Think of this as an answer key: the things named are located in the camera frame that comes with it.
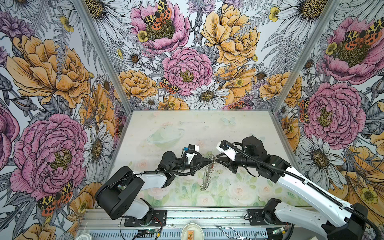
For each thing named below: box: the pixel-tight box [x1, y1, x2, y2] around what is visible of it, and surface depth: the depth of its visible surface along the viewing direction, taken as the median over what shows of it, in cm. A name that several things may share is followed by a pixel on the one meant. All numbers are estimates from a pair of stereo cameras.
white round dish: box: [181, 223, 205, 240], surface depth 71 cm
